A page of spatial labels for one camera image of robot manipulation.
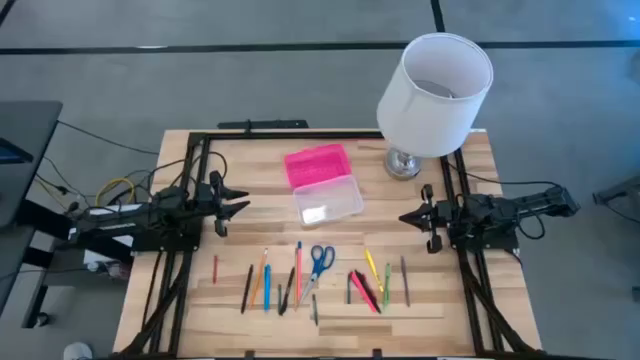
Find black bracket bar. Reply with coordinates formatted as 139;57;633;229
217;118;310;131

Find black metal table frame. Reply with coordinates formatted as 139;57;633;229
114;130;544;360

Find yellow cable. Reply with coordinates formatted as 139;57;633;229
94;177;137;207

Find pink lid clear pencil box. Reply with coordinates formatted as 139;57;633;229
283;143;365;229

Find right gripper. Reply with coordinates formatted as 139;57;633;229
398;183;454;255

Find white shade table lamp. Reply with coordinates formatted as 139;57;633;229
375;32;495;181

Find dark stand leg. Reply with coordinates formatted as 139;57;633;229
592;174;640;207

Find black desk base frame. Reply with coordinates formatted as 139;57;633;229
17;198;136;329

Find blue handled scissors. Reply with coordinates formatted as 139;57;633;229
298;243;337;307

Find white round object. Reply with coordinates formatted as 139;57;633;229
62;341;94;360

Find dark grey desk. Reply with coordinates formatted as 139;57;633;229
0;99;64;311

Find black pen with print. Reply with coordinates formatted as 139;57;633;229
279;266;296;316

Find black marker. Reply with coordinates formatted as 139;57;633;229
353;269;382;315

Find white labelled box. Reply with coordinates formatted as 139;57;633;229
69;202;136;266

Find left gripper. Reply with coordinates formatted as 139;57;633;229
192;169;251;239

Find black floor cable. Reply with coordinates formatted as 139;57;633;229
57;119;160;156

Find plain black pen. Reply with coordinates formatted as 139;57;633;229
240;263;255;315

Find dark tablet screen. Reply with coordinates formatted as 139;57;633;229
0;137;34;166

